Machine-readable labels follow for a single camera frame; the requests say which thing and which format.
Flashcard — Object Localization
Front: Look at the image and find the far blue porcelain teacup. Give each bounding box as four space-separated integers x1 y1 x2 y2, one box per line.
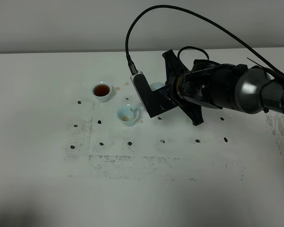
91 81 113 102

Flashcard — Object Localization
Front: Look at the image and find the near blue porcelain teacup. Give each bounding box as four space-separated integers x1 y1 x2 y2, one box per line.
117 105 140 126

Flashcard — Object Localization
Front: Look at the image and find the light blue porcelain teapot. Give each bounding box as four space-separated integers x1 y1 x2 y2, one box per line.
130 82 165 113

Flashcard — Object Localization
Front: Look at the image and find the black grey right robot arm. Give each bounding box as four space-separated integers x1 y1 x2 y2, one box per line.
162 50 284 126

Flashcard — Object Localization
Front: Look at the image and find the silver depth camera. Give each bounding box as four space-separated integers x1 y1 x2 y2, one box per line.
131 73 158 118

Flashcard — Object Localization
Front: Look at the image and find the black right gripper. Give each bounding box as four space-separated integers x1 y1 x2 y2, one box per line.
162 50 241 125

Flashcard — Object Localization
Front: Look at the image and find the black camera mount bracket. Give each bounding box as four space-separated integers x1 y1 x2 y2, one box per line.
148 82 179 117

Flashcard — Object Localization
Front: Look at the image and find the blue porcelain teacup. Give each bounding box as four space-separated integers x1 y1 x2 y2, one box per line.
117 105 140 126
91 81 113 102

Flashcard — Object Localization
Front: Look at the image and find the black camera cable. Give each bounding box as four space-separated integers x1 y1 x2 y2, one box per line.
125 6 284 81

